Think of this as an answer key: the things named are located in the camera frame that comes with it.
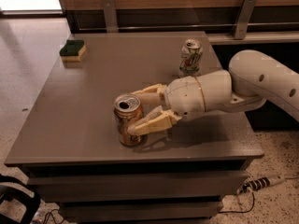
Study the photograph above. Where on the right metal bracket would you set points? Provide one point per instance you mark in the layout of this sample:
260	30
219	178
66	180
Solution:
242	21

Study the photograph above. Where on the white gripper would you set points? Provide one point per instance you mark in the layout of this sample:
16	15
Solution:
183	97

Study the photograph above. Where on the metal bracket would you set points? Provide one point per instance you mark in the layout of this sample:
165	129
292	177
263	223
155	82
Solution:
110	15
242	21

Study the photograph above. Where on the orange soda can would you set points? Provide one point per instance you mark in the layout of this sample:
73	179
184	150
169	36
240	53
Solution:
127	110

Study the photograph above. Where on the white green 7up can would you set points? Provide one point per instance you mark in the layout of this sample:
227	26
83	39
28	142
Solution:
191	54

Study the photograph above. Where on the black chair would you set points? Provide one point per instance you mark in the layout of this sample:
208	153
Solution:
7	193

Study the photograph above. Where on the white power strip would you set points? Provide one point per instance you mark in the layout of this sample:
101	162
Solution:
261	183

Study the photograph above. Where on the grey drawer cabinet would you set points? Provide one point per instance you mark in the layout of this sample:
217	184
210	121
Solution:
70	149

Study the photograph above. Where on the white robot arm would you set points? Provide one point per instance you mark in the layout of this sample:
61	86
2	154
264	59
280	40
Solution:
252	79

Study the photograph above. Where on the green yellow sponge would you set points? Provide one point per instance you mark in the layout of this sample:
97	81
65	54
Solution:
72	51

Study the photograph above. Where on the left metal bracket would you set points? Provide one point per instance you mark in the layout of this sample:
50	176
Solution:
110	15

